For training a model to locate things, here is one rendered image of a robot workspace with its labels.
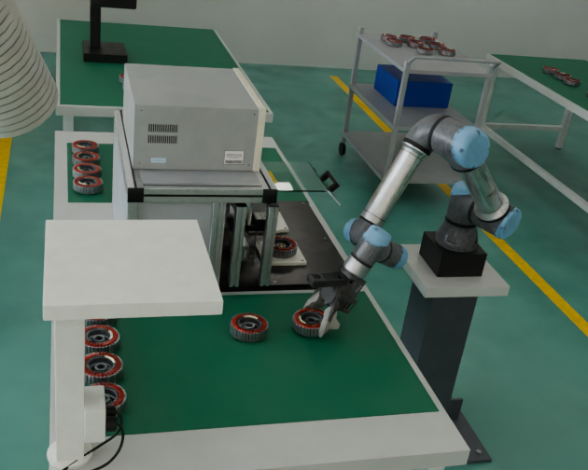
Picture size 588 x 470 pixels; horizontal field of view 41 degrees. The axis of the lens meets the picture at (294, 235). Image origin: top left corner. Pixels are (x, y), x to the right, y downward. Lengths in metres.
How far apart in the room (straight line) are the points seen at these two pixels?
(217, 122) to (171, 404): 0.85
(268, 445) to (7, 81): 1.06
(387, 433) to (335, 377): 0.24
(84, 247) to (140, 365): 0.51
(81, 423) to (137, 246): 0.41
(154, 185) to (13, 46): 1.03
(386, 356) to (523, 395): 1.44
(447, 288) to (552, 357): 1.34
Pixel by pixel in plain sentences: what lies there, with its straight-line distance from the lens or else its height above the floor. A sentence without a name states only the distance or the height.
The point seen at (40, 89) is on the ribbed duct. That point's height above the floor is 1.62.
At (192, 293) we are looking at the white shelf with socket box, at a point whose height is 1.20.
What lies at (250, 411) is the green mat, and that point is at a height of 0.75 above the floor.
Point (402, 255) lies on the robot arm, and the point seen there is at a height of 0.98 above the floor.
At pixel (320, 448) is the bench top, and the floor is 0.75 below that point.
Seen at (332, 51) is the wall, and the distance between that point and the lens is 8.29.
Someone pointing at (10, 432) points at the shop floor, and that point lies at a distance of 3.16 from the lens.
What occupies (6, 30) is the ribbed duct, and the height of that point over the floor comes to 1.73.
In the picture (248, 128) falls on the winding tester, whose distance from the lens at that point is 2.43.
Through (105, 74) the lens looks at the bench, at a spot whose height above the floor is 0.75.
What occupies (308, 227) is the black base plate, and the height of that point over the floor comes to 0.77.
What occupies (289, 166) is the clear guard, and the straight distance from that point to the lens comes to 2.70.
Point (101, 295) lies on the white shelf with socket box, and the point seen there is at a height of 1.21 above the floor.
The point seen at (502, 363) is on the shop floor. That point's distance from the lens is 3.87.
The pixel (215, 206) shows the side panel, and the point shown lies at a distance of 2.36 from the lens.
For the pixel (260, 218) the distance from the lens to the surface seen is 2.63.
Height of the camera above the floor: 2.06
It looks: 26 degrees down
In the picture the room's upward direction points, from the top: 8 degrees clockwise
